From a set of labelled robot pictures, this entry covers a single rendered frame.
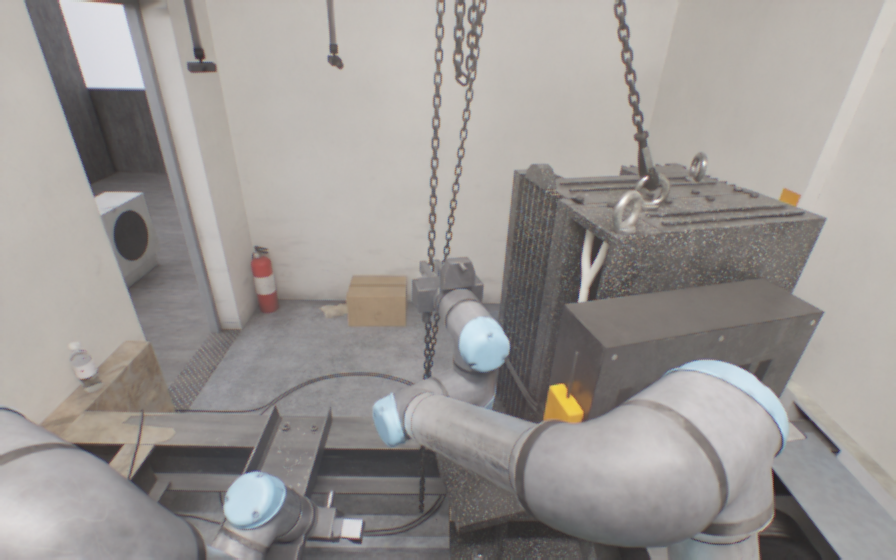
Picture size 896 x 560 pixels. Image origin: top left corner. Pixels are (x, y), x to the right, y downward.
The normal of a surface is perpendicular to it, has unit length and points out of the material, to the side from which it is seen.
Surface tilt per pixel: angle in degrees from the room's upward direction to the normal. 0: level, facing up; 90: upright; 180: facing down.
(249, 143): 90
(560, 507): 78
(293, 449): 0
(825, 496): 0
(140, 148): 90
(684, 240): 90
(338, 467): 90
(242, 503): 25
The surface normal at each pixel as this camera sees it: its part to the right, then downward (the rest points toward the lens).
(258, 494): -0.14, -0.62
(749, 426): 0.40, -0.38
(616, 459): -0.40, -0.59
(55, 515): 0.58, -0.66
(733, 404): 0.24, -0.66
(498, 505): 0.03, -0.88
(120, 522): 0.81, -0.55
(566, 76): 0.01, 0.48
